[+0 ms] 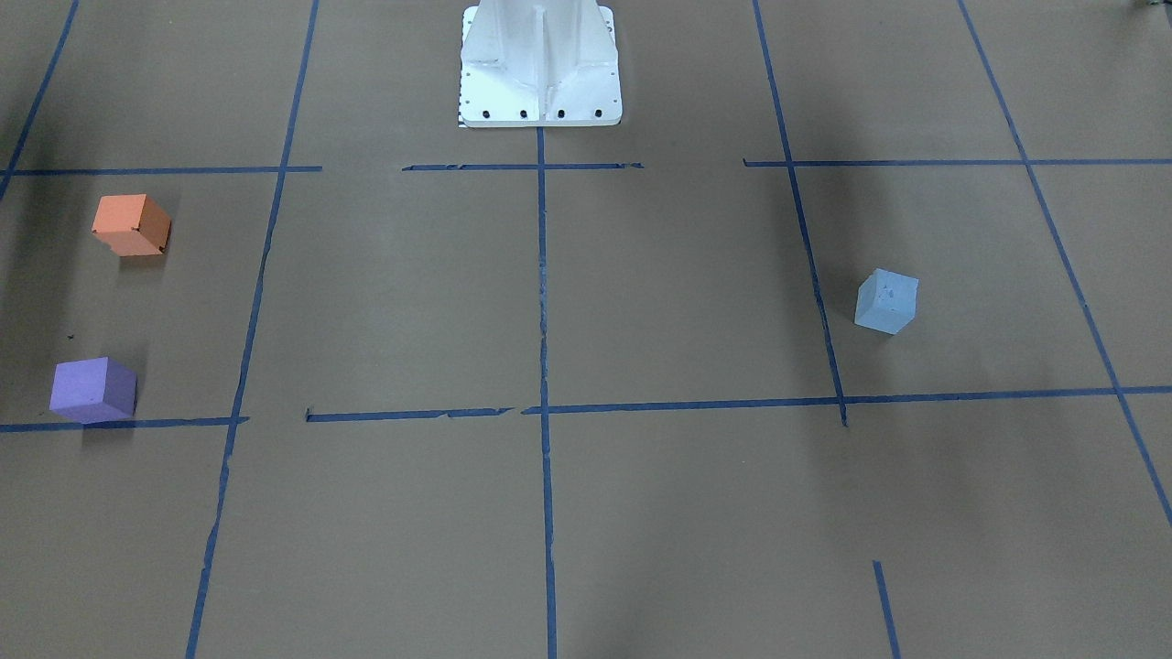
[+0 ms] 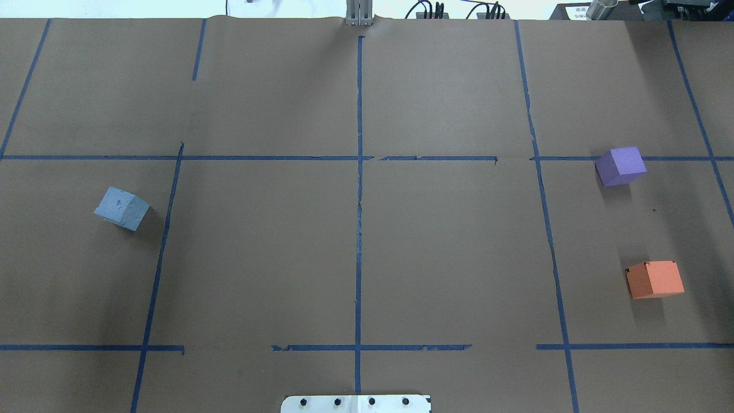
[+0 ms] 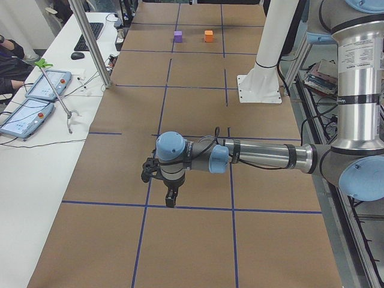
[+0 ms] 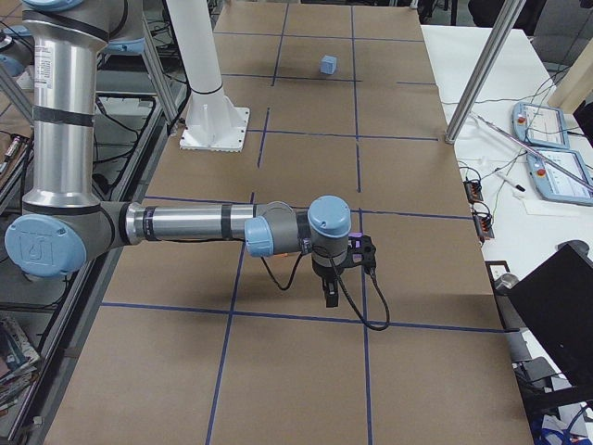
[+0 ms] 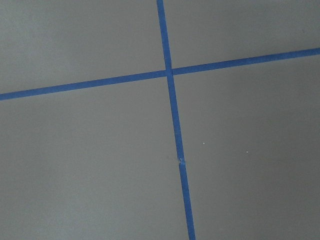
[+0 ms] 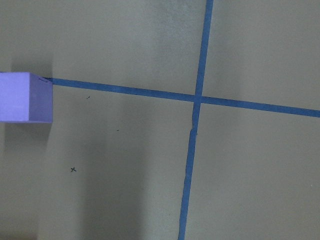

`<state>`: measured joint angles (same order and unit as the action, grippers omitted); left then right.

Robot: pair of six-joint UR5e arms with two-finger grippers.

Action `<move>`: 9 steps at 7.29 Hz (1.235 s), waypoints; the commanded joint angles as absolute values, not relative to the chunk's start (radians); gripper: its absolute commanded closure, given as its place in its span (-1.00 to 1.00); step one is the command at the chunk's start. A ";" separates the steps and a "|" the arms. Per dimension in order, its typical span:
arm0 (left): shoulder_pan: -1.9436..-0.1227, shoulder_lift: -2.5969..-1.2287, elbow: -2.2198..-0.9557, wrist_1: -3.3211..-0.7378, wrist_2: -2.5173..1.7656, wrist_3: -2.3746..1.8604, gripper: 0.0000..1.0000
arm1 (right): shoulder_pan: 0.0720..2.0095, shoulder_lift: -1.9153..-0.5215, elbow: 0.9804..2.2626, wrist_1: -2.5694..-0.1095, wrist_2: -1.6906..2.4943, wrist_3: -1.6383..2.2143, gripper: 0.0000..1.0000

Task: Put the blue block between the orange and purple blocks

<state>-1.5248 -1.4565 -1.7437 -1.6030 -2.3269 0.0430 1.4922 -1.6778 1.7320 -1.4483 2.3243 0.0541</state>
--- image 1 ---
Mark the light blue foam block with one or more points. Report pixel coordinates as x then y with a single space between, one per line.
886 301

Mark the orange foam block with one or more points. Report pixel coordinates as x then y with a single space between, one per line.
132 225

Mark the purple foam block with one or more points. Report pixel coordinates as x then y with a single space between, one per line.
93 391

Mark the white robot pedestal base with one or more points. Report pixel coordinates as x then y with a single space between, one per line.
539 63

